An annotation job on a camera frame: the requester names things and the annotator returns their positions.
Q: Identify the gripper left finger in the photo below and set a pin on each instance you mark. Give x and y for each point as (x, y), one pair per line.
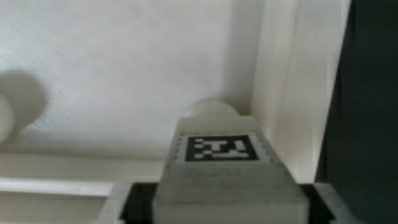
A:
(108, 216)

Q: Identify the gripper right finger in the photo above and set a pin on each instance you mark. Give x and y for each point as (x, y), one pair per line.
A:
(336, 205)

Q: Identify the white table leg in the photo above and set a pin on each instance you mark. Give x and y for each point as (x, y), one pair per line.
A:
(225, 184)

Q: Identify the white square tabletop part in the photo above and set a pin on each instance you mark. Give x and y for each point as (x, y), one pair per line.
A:
(108, 63)

